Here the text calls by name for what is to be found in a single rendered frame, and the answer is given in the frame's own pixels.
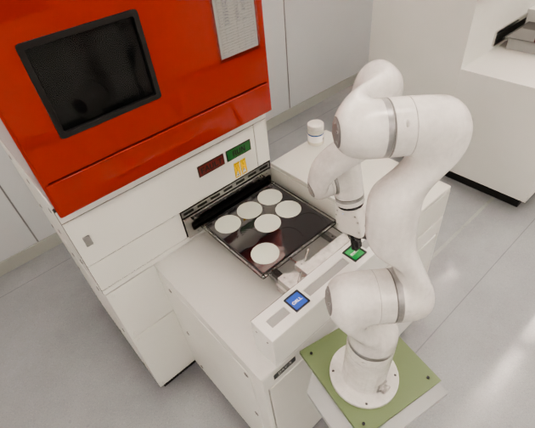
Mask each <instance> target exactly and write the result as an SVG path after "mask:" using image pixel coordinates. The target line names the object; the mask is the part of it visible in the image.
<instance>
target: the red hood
mask: <svg viewBox="0 0 535 428"><path fill-rule="evenodd" d="M271 109H272V106H271V97H270V88H269V79H268V61H267V51H266V42H265V33H264V24H263V14H262V0H0V140H1V141H2V142H3V144H4V145H5V147H6V148H7V149H8V151H9V152H10V153H11V155H12V156H13V157H14V158H15V159H16V161H17V162H18V163H19V164H20V166H21V167H22V169H23V170H24V171H25V173H26V174H27V176H28V177H29V178H30V179H31V181H32V182H33V183H34V184H35V185H36V187H37V188H38V190H39V191H40V192H41V193H42V195H43V196H44V198H45V199H46V200H47V202H48V203H49V204H50V205H51V206H52V207H53V209H54V210H55V212H56V213H57V214H58V216H59V217H60V218H63V217H66V216H68V215H70V214H71V213H73V212H75V211H78V210H79V209H81V208H83V207H84V206H87V205H89V204H91V203H93V202H94V201H96V200H99V199H101V198H103V197H104V196H106V195H107V194H110V193H112V192H114V191H116V190H117V189H120V188H122V187H124V186H126V185H128V184H129V183H131V182H133V181H135V180H137V179H139V178H141V177H143V176H145V175H147V174H149V173H151V172H152V171H154V170H156V169H158V168H160V167H162V166H164V165H166V164H168V163H170V162H172V161H174V160H176V159H177V158H179V157H181V156H183V155H186V154H187V153H189V152H191V151H193V150H195V149H198V148H199V147H201V146H202V145H204V144H207V143H209V142H210V141H212V140H214V139H216V138H219V137H221V136H222V135H224V134H226V133H227V132H230V131H232V130H234V129H235V128H237V127H240V126H242V125H244V124H245V123H247V122H249V121H251V120H253V119H255V118H257V117H258V116H260V115H263V114H265V113H267V112H269V111H270V110H271Z"/></svg>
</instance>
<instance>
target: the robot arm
mask: <svg viewBox="0 0 535 428"><path fill-rule="evenodd" d="M402 94H403V77H402V75H401V73H400V71H399V70H398V68H397V67H396V66H395V65H394V64H392V63H391V62H389V61H387V60H384V59H376V60H373V61H371V62H369V63H367V64H366V65H365V66H364V67H363V68H362V69H361V70H360V71H359V72H358V75H357V77H356V79H355V82H354V84H353V87H352V92H351V93H350V94H349V95H348V96H347V97H346V98H345V99H344V100H343V102H342V103H341V105H340V106H339V108H338V110H337V111H336V113H335V117H334V120H333V121H332V136H333V139H334V142H333V143H331V144H330V145H328V146H327V147H326V148H325V149H324V150H322V151H321V152H320V153H319V154H318V156H317V157H316V158H315V159H314V161H313V163H312V165H311V167H310V170H309V174H308V179H307V188H308V191H309V193H310V195H311V196H312V197H313V198H314V199H317V200H322V199H326V198H329V197H330V196H333V195H334V196H335V203H336V204H335V220H336V226H337V228H338V229H339V230H340V231H342V232H344V233H346V234H347V236H348V238H349V239H350V240H351V246H352V250H355V251H357V250H358V249H360V248H361V247H362V240H361V239H366V240H367V242H368V244H369V247H370V249H371V250H372V251H373V252H374V253H375V254H376V255H377V256H378V257H379V258H380V259H381V260H382V261H383V262H385V263H387V264H389V265H391V267H389V268H379V269H370V270H360V271H352V272H347V273H341V274H339V275H336V276H335V277H334V278H332V280H330V282H329V283H328V285H327V287H326V290H325V298H324V299H325V303H326V307H327V310H328V313H329V315H330V317H331V319H332V320H333V322H334V323H335V324H336V326H337V327H338V328H339V329H341V330H342V331H343V332H344V333H346V334H347V339H346V345H345V346H343V347H342V348H340V349H339V350H338V351H337V352H336V353H335V355H334V356H333V357H332V360H331V362H330V367H329V376H330V380H331V383H332V385H333V387H334V388H335V391H336V392H337V393H338V394H339V396H340V397H341V398H343V399H344V400H345V401H346V402H348V403H350V404H351V405H353V406H355V407H358V408H366V409H373V408H380V407H383V406H384V405H386V404H388V403H389V402H390V401H391V400H392V399H393V398H394V397H395V395H396V392H397V388H398V385H399V375H398V371H397V366H396V364H394V362H393V360H392V359H393V356H394V353H395V351H396V348H397V343H398V338H399V328H398V325H397V323H406V322H413V321H417V320H420V319H422V318H425V317H426V316H427V315H428V314H430V313H431V311H432V309H433V307H434V305H435V299H436V297H435V291H434V288H433V285H432V282H431V280H430V278H429V276H428V274H427V272H426V270H425V268H424V266H423V264H422V262H421V260H420V256H419V252H418V249H417V233H418V227H419V222H420V213H421V208H422V205H423V201H424V199H425V197H426V196H427V194H428V192H429V191H430V190H431V188H432V187H433V186H434V185H435V184H436V183H437V182H438V181H439V180H440V179H441V178H442V177H443V176H444V175H445V174H446V173H447V172H449V171H450V170H451V169H452V168H453V167H454V166H455V165H456V164H457V163H458V161H459V160H460V159H461V157H462V156H463V154H464V153H465V151H466V150H467V148H468V146H469V144H470V140H471V137H472V131H473V119H472V117H471V114H470V112H469V110H468V108H467V106H466V105H465V104H464V103H463V102H462V101H461V100H459V99H457V98H455V97H453V96H450V95H447V94H422V95H410V96H402ZM393 157H403V159H402V160H401V161H400V162H399V163H398V165H396V166H395V167H394V168H393V169H392V170H391V171H389V172H388V173H387V174H386V175H385V176H384V177H382V178H381V179H380V180H378V181H377V182H376V183H375V184H374V186H373V187H372V189H371V190H370V192H369V195H368V199H367V204H366V205H365V204H364V201H365V198H364V190H363V176H362V169H361V162H363V161H365V160H372V159H383V158H393Z"/></svg>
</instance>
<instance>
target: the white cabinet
mask: <svg viewBox="0 0 535 428"><path fill-rule="evenodd" d="M442 218H443V216H441V217H440V218H439V219H438V220H436V221H435V222H434V223H433V224H432V225H431V226H430V227H429V228H428V229H427V230H426V231H425V232H424V233H423V234H422V235H421V236H420V237H418V238H417V249H418V252H419V256H420V260H421V262H422V264H423V266H424V268H425V270H426V272H427V273H428V269H429V266H430V263H431V258H432V254H433V251H434V248H435V245H436V239H437V236H438V233H439V230H440V227H441V223H442ZM156 271H157V273H158V274H159V277H160V280H161V283H162V284H163V286H164V289H165V291H166V294H167V296H168V298H169V301H170V303H171V304H172V308H173V310H174V312H175V314H176V316H177V320H178V322H179V323H180V326H181V328H182V330H183V333H184V335H185V338H186V340H187V342H188V344H189V347H190V350H191V352H192V353H193V356H194V359H195V361H196V362H197V364H198V365H199V366H200V367H201V368H202V369H203V370H204V371H205V372H206V374H207V375H208V376H209V378H210V379H211V380H212V381H213V383H214V384H215V385H216V386H217V388H218V389H219V390H220V391H221V393H222V394H223V395H224V396H225V397H226V398H227V399H228V401H229V402H230V403H231V404H232V405H233V407H234V408H235V409H236V410H237V412H238V413H239V414H240V416H241V417H242V418H243V419H244V420H245V422H246V423H247V424H248V426H249V427H250V428H313V427H314V426H315V425H316V424H317V423H318V421H319V420H320V419H321V418H322V416H321V415H320V413H319V412H318V410H317V409H316V408H315V406H314V405H313V403H312V401H311V400H310V398H309V397H308V395H307V389H308V385H309V381H310V378H311V373H312V371H311V369H310V368H309V367H308V365H307V363H306V362H305V361H304V359H303V358H302V357H301V355H300V350H302V349H304V348H305V347H307V346H309V345H311V344H313V343H314V342H315V341H317V340H319V339H321V338H323V337H324V336H326V335H327V334H329V333H331V332H332V331H334V330H336V329H338V327H337V326H336V324H335V323H334V322H333V320H332V319H330V320H329V321H328V322H326V323H325V324H324V325H323V326H322V327H321V328H320V329H319V330H318V331H316V332H315V333H314V334H313V335H312V336H311V337H310V338H309V339H308V340H306V341H305V342H304V343H303V344H302V345H301V346H300V347H299V348H297V349H296V350H295V351H294V352H293V353H292V354H291V355H290V356H289V357H287V358H286V359H285V360H284V361H283V362H282V363H281V364H280V365H279V366H278V367H277V368H276V369H275V370H274V371H273V372H272V373H271V374H269V375H268V376H267V377H266V378H265V379H264V380H263V381H260V380H259V379H258V378H257V377H256V376H255V375H254V374H253V373H252V372H251V371H250V369H249V368H248V367H247V366H246V365H245V364H244V363H243V362H242V361H241V360H240V359H239V357H238V356H237V355H236V354H235V353H234V352H233V351H232V350H231V349H230V347H229V346H228V345H227V344H226V343H225V342H224V341H223V340H222V339H221V338H220V336H219V335H218V334H217V333H216V332H215V331H214V330H213V329H212V328H211V327H210V325H209V324H208V323H207V322H206V321H205V320H204V319H203V318H202V317H201V316H200V315H199V314H198V313H197V312H196V311H195V310H194V309H193V308H192V307H191V306H190V305H189V303H188V302H187V301H186V300H185V299H184V298H183V297H182V296H181V295H180V294H179V292H178V291H177V290H176V289H175V288H174V287H173V286H172V285H171V284H170V283H169V281H168V280H167V279H166V278H165V277H164V276H163V275H162V274H161V273H160V272H159V270H158V269H157V268H156ZM411 323H412V322H406V323H397V325H398V328H399V335H400V334H401V333H402V332H403V331H404V330H405V329H406V328H407V327H408V326H409V325H410V324H411Z"/></svg>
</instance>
